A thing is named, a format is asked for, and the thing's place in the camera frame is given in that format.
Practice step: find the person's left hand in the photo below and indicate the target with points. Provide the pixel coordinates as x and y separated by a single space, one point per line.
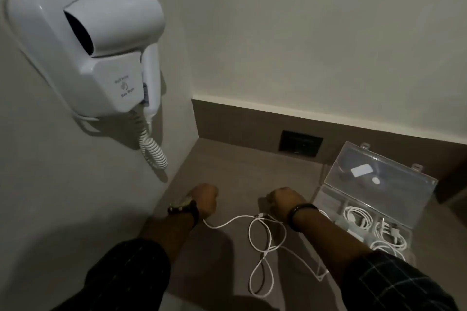
205 200

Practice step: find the person's right hand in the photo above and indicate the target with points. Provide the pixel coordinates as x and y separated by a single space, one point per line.
285 200

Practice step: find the person's right fingers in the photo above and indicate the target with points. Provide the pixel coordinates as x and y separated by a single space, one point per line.
272 202

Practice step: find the person's left forearm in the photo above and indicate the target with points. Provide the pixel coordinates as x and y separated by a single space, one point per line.
146 252

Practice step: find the person's right forearm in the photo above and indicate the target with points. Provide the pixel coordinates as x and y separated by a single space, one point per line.
350 256

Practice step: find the black wristband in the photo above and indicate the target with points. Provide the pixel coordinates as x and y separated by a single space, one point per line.
300 215

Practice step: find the white power adapter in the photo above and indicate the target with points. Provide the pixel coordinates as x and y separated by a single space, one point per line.
348 230

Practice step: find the black wristwatch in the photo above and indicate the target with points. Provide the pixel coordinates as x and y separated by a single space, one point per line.
185 208

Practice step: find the clear plastic organizer box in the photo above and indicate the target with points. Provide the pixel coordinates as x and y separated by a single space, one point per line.
372 197

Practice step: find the black wall socket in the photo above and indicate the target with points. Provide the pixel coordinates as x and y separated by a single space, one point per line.
301 143

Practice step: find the white wall-mounted hair dryer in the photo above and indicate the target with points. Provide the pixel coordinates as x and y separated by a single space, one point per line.
89 35

